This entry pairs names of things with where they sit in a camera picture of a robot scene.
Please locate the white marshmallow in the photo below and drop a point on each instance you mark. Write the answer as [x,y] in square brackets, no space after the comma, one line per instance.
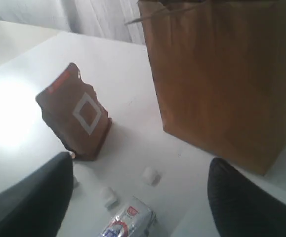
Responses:
[109,198]
[151,176]

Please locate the white marshmallow middle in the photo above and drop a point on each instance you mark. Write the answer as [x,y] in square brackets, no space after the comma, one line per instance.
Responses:
[109,198]

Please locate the large brown paper bag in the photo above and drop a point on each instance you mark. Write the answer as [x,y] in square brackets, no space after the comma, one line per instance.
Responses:
[219,72]

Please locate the blue white milk carton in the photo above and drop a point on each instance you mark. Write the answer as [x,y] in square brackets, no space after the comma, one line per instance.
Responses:
[136,219]

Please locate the brown kraft pouch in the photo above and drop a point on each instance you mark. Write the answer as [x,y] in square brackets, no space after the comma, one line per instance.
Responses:
[71,109]

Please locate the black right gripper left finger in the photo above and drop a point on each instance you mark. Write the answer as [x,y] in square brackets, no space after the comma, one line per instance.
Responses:
[36,206]

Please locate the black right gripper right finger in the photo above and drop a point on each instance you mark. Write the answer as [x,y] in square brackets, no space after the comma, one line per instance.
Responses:
[239,207]

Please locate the white marshmallow upper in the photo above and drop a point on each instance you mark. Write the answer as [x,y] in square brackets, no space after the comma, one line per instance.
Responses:
[151,176]

